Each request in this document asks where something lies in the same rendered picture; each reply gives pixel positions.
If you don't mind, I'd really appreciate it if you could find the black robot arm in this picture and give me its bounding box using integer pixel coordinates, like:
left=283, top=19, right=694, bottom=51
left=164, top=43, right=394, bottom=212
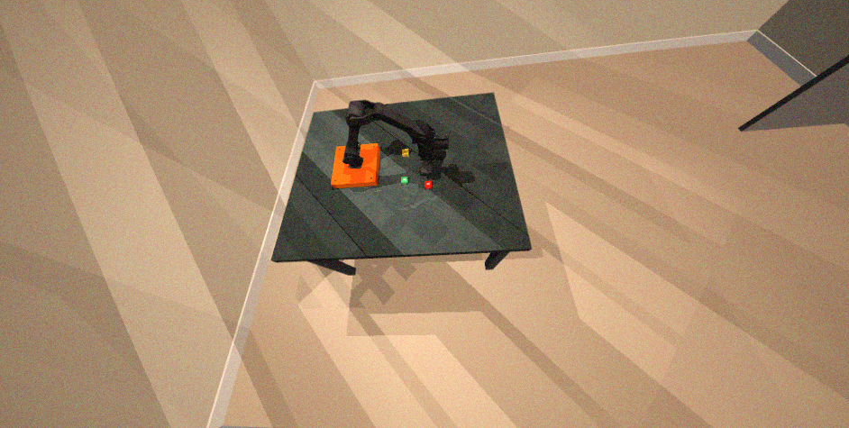
left=342, top=99, right=449, bottom=169

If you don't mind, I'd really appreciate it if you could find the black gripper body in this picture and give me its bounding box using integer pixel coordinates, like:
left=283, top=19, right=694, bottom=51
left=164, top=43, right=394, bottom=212
left=418, top=148, right=434, bottom=176

